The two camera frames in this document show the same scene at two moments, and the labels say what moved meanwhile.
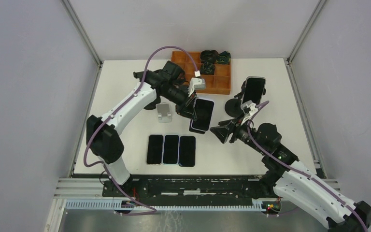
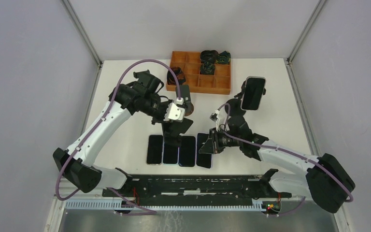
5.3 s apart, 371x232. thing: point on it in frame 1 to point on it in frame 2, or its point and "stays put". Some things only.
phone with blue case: [171, 150] stays put
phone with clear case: [154, 150] stays put
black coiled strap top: [208, 56] stays put
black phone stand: [233, 107] stays put
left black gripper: [186, 108] to [161, 120]
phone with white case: [204, 109] to [203, 160]
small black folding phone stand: [193, 130] to [172, 129]
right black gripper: [226, 127] to [212, 145]
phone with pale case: [253, 91] stays put
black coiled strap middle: [207, 68] stays put
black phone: [187, 151] stays put
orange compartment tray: [219, 83] stays put
